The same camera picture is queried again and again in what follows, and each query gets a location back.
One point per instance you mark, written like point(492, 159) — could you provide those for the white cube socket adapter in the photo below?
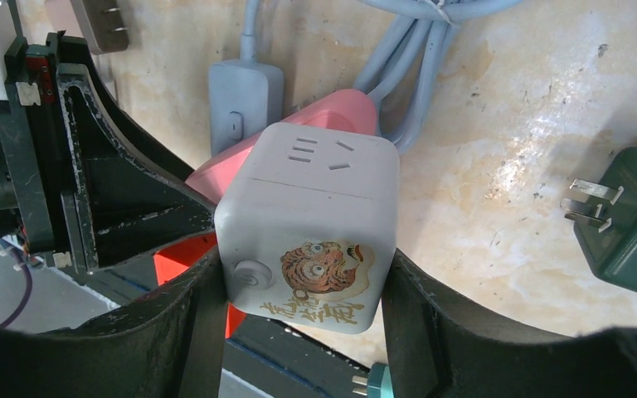
point(309, 237)

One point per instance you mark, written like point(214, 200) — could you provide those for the light blue power strip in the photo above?
point(392, 51)

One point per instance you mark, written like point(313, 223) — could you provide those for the teal small plug adapter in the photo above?
point(377, 383)

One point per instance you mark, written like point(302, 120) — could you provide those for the pink triangular power strip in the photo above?
point(346, 110)

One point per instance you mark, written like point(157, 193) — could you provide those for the dark green cube adapter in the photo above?
point(605, 223)

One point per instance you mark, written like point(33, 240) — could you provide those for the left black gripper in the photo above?
point(78, 177)

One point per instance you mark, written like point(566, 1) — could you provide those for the pink brown charger plug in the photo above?
point(98, 22)

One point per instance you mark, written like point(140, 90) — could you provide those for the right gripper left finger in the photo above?
point(167, 343)

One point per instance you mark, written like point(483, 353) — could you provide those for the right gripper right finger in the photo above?
point(443, 344)

